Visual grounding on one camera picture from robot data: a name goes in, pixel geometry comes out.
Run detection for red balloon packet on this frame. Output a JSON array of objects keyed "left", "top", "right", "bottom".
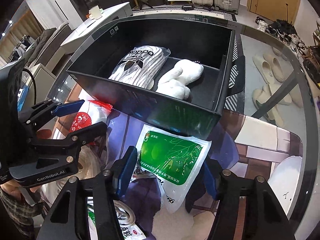
[{"left": 69, "top": 100, "right": 113, "bottom": 145}]

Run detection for white cup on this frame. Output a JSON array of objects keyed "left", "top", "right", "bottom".
[{"left": 89, "top": 5, "right": 104, "bottom": 20}]

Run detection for pile of shoes on floor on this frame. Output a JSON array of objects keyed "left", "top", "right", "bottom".
[{"left": 255, "top": 16, "right": 308, "bottom": 56}]

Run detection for grey white coffee table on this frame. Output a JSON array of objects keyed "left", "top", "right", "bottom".
[{"left": 60, "top": 2, "right": 133, "bottom": 54}]

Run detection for anime print desk mat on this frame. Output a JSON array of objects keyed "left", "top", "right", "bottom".
[{"left": 52, "top": 84, "right": 304, "bottom": 240}]

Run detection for grey sofa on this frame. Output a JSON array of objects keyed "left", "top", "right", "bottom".
[{"left": 23, "top": 22, "right": 72, "bottom": 71}]

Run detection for bagged white adidas shoelaces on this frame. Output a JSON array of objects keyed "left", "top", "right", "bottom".
[{"left": 109, "top": 45, "right": 171, "bottom": 89}]

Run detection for person's left hand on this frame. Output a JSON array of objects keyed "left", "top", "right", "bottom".
[{"left": 0, "top": 177, "right": 42, "bottom": 198}]

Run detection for beige slippers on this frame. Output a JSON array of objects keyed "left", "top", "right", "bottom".
[{"left": 252, "top": 47, "right": 303, "bottom": 128}]

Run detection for white plush toy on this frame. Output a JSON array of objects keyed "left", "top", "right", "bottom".
[{"left": 156, "top": 59, "right": 204, "bottom": 100}]

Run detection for large green medicine bag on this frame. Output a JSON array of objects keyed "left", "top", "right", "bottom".
[{"left": 131, "top": 125, "right": 212, "bottom": 213}]

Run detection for grey side cabinet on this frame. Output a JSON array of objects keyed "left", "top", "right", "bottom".
[{"left": 17, "top": 63, "right": 56, "bottom": 112}]

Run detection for white charging cable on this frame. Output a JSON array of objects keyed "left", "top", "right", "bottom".
[{"left": 113, "top": 199, "right": 137, "bottom": 233}]

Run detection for black cardboard storage box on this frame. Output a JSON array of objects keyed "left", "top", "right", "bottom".
[{"left": 67, "top": 17, "right": 245, "bottom": 139}]

